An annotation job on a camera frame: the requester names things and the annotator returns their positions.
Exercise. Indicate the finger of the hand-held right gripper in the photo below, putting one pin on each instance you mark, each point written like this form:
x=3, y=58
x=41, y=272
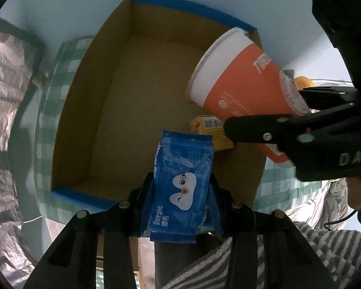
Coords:
x=331, y=96
x=252, y=128

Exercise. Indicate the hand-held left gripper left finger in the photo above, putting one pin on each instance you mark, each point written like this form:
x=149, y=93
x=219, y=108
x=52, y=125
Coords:
x=145, y=212

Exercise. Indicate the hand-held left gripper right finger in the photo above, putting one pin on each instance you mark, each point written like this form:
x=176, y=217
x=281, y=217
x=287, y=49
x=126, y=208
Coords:
x=215, y=216

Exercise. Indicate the orange paper cup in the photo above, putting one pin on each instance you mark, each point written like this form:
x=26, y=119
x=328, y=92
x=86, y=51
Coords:
x=237, y=81

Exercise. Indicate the blue wet wipes packet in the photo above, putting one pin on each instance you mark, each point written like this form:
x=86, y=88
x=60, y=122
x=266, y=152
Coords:
x=180, y=168

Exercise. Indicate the cardboard box with blue edges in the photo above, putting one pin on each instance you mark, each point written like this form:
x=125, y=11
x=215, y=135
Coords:
x=123, y=111

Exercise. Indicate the person's right hand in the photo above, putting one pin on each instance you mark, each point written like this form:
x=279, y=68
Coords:
x=359, y=192

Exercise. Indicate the yellow round object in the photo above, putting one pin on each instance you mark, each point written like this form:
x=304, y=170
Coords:
x=304, y=82

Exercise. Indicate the small yellow box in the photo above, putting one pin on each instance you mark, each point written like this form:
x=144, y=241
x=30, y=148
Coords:
x=211, y=130

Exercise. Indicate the crinkled silver foil sheet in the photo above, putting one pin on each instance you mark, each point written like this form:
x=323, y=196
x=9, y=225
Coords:
x=322, y=201
x=6, y=75

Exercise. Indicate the grey striped cloth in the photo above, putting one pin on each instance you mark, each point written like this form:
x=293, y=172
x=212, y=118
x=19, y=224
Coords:
x=334, y=246

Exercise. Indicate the green checked cloth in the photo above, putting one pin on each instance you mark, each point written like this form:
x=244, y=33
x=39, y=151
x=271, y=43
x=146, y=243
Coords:
x=57, y=75

